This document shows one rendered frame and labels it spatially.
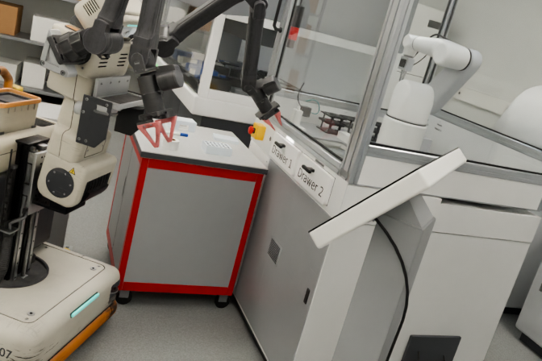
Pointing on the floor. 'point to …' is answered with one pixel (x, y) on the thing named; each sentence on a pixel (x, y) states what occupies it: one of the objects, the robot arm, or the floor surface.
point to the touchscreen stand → (381, 290)
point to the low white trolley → (181, 215)
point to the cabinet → (285, 337)
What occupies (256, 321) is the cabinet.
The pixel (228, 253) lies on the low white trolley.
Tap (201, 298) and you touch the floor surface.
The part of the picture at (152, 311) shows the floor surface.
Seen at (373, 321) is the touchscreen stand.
